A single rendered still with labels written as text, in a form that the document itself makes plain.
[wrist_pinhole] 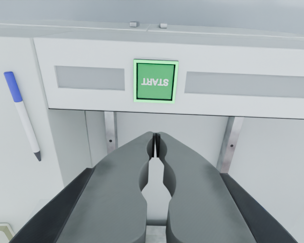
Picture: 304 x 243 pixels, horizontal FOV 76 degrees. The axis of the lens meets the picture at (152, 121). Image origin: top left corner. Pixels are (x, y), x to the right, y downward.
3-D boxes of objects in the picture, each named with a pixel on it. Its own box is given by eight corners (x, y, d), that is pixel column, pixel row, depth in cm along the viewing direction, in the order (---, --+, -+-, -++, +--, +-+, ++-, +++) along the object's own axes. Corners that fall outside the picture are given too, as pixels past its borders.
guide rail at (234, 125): (204, 236, 64) (206, 246, 61) (198, 236, 64) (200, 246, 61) (244, 90, 41) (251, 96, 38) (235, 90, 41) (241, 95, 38)
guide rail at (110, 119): (122, 234, 64) (120, 243, 61) (116, 233, 64) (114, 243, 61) (115, 85, 40) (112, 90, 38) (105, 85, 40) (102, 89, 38)
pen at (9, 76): (41, 162, 30) (8, 72, 24) (35, 162, 30) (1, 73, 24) (44, 158, 31) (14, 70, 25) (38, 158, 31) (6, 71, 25)
